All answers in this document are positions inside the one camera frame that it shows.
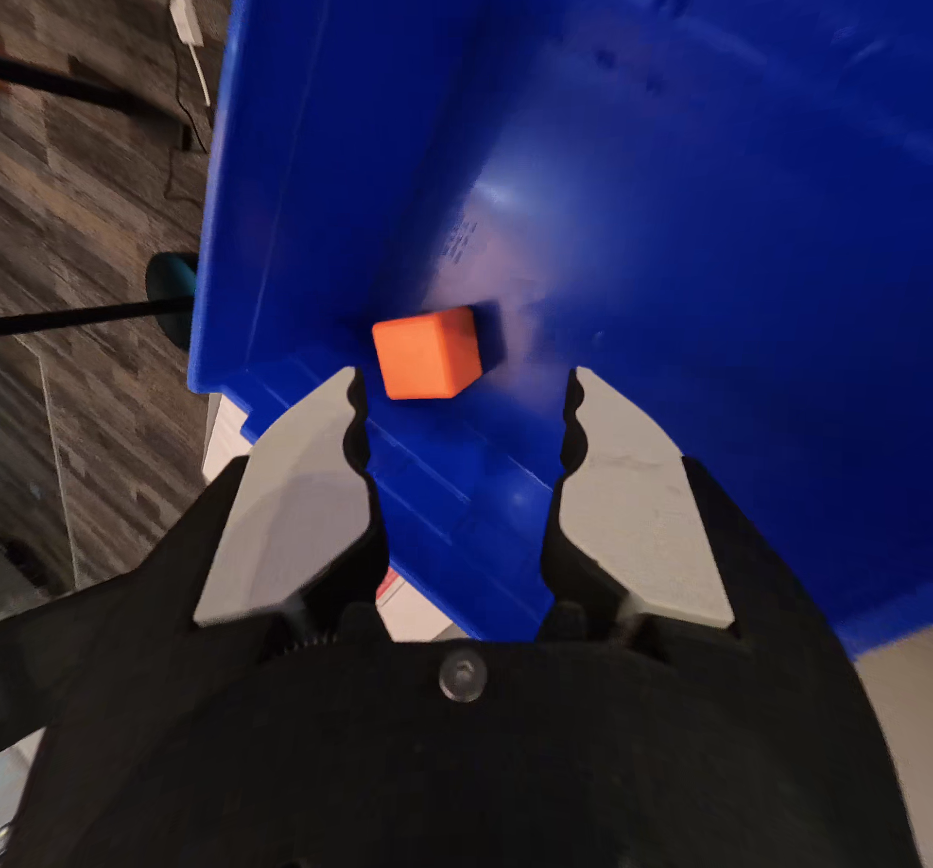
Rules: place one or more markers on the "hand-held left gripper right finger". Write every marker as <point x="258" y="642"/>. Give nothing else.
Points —
<point x="641" y="518"/>

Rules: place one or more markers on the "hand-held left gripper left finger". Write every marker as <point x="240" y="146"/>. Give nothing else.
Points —
<point x="284" y="518"/>

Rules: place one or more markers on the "orange cube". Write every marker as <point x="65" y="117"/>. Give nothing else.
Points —
<point x="426" y="354"/>

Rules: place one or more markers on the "large blue plastic bin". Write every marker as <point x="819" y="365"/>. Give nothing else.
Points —
<point x="692" y="190"/>

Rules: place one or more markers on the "black stand with teal base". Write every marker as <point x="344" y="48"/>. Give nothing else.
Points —
<point x="169" y="299"/>

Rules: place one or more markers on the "white panel with wooden edge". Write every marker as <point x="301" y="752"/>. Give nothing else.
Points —
<point x="904" y="707"/>

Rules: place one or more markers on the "black stand leg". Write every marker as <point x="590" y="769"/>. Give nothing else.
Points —
<point x="87" y="92"/>

